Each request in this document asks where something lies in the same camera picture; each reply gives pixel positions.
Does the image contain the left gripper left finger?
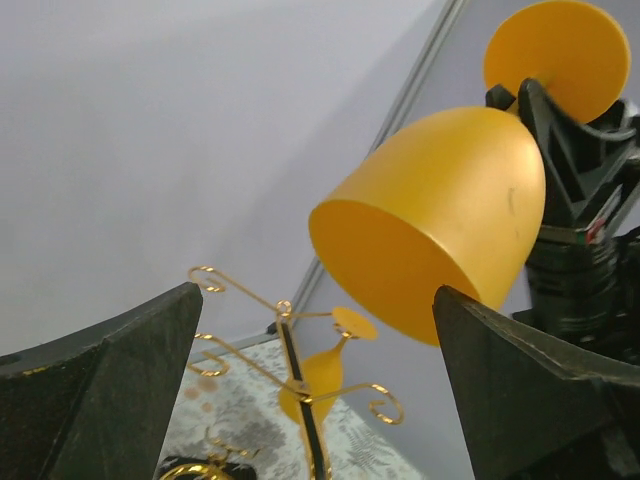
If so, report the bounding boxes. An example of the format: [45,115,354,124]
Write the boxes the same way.
[1,282,203,479]

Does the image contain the orange wine glass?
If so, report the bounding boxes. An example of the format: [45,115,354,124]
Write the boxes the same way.
[309,1,631,345]
[278,307,378,424]

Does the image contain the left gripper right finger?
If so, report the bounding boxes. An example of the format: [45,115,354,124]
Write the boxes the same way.
[433,286,639,479]

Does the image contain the floral tablecloth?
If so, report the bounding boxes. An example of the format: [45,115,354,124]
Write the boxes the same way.
[155,337,422,479]

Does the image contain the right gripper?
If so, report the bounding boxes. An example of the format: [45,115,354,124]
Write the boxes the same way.
[513,79,639,360]

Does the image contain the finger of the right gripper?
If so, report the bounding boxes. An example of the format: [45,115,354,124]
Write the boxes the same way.
[485,84,518,113]

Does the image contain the gold wine glass rack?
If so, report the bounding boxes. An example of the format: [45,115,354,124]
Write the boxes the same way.
[189,266,404,479]

